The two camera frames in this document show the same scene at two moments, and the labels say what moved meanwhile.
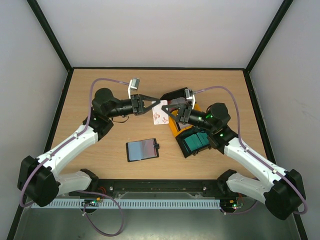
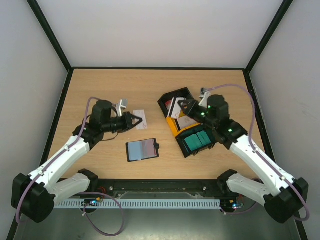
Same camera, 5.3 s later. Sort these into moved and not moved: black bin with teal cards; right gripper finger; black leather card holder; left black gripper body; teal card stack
Moved: left black gripper body; right gripper finger
Not moved: black bin with teal cards; teal card stack; black leather card holder
